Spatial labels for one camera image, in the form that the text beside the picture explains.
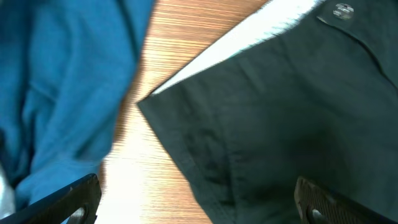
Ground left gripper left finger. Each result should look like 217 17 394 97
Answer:
1 174 102 224

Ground light denim shorts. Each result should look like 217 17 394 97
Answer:
0 167 16 219

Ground blue t-shirt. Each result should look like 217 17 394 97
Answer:
1 0 154 210

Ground black shorts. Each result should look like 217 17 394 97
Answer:
139 0 397 223

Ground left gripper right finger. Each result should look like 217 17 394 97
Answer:
294 177 397 224

